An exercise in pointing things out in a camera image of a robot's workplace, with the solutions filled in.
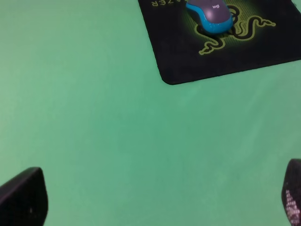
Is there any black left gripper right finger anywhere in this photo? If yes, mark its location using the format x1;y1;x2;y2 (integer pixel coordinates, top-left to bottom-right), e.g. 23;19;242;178
281;159;301;226

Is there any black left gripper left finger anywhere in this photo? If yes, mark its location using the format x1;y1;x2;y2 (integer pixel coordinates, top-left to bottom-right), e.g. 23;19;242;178
0;167;48;226

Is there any blue grey computer mouse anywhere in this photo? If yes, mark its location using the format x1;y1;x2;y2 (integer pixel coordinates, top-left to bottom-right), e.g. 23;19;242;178
185;0;233;35

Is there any black green snake mouse pad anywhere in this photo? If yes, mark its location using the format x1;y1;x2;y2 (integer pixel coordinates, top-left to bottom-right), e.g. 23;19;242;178
139;0;301;85

